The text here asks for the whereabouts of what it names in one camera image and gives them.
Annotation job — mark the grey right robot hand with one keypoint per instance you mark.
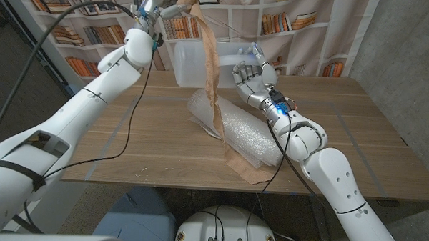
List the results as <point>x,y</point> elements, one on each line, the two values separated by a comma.
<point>255,88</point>

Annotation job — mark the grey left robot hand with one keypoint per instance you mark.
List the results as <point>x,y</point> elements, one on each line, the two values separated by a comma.
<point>152,5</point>

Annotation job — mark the tan adhesive wrap strip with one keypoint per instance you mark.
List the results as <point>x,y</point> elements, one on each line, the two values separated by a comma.
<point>212,70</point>

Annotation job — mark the translucent pitcher with navy lid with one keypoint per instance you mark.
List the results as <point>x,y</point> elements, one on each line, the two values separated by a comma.
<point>191,66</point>

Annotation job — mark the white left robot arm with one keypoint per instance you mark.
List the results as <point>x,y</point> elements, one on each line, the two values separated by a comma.
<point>64,129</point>

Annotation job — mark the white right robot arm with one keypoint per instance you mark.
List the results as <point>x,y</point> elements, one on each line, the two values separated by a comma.
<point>334,174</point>

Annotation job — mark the clear bubble wrap roll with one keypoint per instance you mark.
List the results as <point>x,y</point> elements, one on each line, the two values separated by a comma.
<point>246,132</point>

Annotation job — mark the printed bookshelf backdrop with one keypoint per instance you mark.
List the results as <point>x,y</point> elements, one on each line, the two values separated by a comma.
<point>310,31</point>

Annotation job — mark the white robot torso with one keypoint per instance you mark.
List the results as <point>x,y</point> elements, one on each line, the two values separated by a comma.
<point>228,228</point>

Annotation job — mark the grey metal table leg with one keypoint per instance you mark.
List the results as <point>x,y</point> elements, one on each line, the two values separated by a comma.
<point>318,224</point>

